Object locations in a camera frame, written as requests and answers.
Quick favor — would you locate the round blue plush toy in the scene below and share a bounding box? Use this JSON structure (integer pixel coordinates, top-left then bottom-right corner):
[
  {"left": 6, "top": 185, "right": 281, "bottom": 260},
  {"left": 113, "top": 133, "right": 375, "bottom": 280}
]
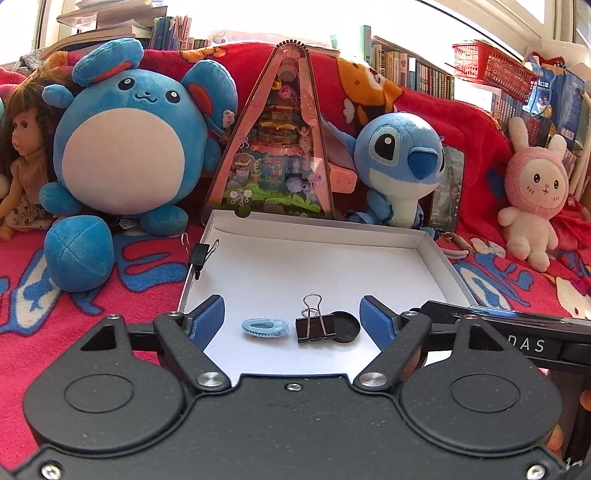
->
[{"left": 40, "top": 38, "right": 238, "bottom": 292}]

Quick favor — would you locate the light blue plastic clip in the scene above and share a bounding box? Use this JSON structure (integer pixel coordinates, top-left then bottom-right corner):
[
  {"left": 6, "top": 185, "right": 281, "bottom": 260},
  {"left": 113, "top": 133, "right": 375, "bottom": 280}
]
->
[{"left": 242, "top": 318, "right": 290, "bottom": 339}]

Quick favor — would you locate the black binder clip on box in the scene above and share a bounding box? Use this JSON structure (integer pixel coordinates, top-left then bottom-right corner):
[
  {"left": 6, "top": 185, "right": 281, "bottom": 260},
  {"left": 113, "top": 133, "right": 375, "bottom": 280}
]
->
[{"left": 180, "top": 232, "right": 219, "bottom": 280}]

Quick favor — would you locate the Stitch plush toy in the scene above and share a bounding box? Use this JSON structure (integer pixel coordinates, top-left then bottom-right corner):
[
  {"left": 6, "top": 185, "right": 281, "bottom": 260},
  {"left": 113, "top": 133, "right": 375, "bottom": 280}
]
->
[{"left": 322, "top": 112, "right": 445, "bottom": 238}]

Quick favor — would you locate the black oval cap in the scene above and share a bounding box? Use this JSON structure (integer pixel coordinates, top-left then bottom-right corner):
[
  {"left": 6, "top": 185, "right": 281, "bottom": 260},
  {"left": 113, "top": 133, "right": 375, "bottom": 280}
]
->
[{"left": 329, "top": 311, "right": 361, "bottom": 344}]

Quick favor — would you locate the smartphone with screen on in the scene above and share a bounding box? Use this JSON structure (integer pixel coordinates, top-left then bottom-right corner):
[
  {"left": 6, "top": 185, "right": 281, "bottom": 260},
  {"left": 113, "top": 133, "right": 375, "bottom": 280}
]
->
[{"left": 429, "top": 145, "right": 464, "bottom": 232}]

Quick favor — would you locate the phone wrist strap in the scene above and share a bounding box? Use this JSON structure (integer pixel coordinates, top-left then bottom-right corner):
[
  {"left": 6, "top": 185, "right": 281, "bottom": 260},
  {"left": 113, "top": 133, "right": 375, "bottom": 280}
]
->
[{"left": 438, "top": 232, "right": 475, "bottom": 264}]

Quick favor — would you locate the pink bunny plush toy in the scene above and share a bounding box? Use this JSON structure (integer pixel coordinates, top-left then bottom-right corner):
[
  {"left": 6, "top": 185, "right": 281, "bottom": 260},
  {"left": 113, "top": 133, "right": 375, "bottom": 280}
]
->
[{"left": 498, "top": 117, "right": 569, "bottom": 272}]

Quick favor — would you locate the row of books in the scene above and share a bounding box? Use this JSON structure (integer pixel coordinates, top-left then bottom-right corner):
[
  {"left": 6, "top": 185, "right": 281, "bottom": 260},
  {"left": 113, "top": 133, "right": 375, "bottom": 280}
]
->
[{"left": 363, "top": 25, "right": 528, "bottom": 129}]

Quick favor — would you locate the red plastic basket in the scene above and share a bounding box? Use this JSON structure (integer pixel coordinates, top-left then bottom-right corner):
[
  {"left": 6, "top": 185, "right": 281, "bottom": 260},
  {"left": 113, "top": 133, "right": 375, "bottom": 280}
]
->
[{"left": 453, "top": 40, "right": 537, "bottom": 103}]

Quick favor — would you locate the red cartoon blanket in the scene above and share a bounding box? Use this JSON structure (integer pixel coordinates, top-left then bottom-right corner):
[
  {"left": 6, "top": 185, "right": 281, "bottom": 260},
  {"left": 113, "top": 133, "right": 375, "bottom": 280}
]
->
[{"left": 0, "top": 42, "right": 591, "bottom": 460}]

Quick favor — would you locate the pink triangular toy house box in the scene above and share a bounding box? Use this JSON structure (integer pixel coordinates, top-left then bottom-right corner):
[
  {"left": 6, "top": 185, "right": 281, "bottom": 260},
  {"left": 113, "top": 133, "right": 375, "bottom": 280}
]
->
[{"left": 201, "top": 40, "right": 356, "bottom": 223}]

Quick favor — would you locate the white cardboard box tray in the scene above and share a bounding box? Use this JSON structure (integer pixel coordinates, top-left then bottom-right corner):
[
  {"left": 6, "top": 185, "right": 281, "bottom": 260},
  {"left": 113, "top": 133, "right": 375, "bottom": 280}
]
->
[{"left": 178, "top": 210, "right": 476, "bottom": 382}]

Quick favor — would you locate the blue paper bag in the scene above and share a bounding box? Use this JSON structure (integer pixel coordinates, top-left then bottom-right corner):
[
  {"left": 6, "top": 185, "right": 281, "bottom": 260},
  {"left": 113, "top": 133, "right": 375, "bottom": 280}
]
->
[{"left": 526, "top": 52, "right": 585, "bottom": 150}]

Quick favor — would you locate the large black binder clip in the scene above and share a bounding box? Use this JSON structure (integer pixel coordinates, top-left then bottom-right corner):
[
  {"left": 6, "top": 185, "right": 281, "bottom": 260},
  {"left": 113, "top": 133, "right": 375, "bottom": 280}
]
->
[{"left": 294, "top": 293, "right": 335, "bottom": 344}]

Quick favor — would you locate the brown haired doll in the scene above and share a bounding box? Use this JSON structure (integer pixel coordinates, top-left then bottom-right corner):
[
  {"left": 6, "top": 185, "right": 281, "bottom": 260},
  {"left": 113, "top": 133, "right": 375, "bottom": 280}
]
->
[{"left": 1, "top": 74, "right": 61, "bottom": 242}]

